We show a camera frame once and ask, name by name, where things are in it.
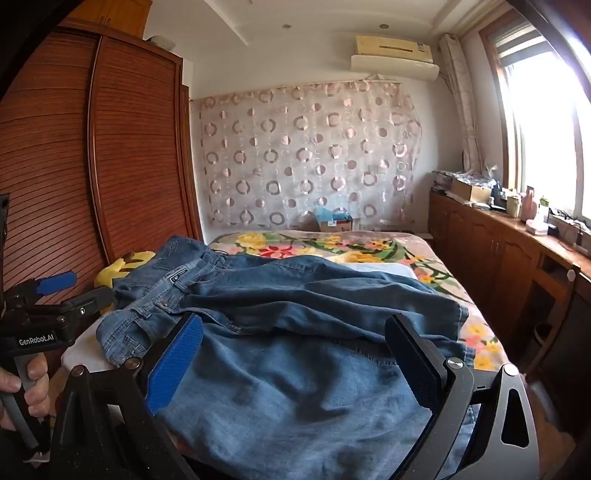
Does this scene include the white flowered folded quilt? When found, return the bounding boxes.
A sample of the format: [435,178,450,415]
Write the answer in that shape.
[60,261,419,377]

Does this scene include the long wooden cabinet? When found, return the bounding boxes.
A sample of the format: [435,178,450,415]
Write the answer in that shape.
[428,189,591,384]

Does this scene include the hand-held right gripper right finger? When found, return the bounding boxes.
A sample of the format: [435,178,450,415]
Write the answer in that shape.
[384,313,541,480]

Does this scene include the small cardboard box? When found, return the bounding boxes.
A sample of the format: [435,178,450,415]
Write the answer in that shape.
[318,217,354,233]

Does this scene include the white patterned window curtain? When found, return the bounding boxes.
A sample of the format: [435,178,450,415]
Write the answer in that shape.
[438,33,484,172]

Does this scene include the circle patterned wall curtain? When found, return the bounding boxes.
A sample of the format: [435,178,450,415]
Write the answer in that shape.
[189,79,423,232]

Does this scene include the cream wall air conditioner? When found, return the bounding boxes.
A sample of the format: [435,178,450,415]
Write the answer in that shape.
[350,33,440,82]

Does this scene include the wooden chair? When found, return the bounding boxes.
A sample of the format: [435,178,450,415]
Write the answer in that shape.
[521,263,583,376]

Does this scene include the pink floral blanket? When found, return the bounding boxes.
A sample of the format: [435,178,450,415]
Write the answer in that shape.
[205,229,509,372]

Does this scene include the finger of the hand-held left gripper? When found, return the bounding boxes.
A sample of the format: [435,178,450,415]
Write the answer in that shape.
[4,271,78,309]
[25,286,115,330]

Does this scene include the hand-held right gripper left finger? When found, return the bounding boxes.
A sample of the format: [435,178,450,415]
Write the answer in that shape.
[48,313,206,480]

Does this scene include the person's left hand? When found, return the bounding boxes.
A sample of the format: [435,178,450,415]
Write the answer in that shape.
[0,354,51,432]

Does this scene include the yellow plush toy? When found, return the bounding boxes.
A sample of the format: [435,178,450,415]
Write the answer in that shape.
[95,250,155,315]

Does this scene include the open cardboard box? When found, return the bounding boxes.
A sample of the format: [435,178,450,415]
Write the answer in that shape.
[451,178,494,204]

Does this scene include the black device with cables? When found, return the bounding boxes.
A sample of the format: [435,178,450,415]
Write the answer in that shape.
[553,210,591,256]

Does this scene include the stack of papers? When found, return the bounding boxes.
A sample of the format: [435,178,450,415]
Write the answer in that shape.
[431,170,456,193]

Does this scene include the brown wooden wardrobe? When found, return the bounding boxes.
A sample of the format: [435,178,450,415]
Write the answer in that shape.
[0,0,204,384]

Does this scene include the wooden framed window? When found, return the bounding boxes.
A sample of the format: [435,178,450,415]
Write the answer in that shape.
[479,9,591,217]

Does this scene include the blue denim pants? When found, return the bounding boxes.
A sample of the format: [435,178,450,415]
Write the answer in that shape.
[96,235,476,480]

